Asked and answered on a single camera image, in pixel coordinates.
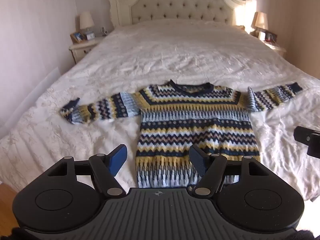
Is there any beige shade table lamp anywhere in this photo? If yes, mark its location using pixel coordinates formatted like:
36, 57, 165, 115
251, 12, 269, 32

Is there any cream tufted headboard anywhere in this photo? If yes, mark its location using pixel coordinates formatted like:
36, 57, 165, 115
107, 0, 250, 28

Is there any white embroidered bedspread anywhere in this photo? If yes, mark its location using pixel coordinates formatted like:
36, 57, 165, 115
0, 19, 320, 202

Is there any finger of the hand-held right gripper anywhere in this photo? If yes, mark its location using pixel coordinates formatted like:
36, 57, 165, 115
294, 126, 320, 159

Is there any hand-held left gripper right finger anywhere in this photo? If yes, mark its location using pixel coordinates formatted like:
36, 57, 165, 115
189, 144, 272, 197

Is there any zigzag patterned knit sweater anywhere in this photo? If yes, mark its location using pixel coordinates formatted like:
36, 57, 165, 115
59, 79, 304, 188

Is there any white shade table lamp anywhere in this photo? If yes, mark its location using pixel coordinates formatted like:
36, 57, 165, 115
79, 11, 95, 34

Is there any cream nightstand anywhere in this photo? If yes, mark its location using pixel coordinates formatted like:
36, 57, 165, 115
262, 40, 287, 55
69, 36, 105, 64

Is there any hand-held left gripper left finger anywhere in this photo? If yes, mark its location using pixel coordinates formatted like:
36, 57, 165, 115
46, 144, 128, 197

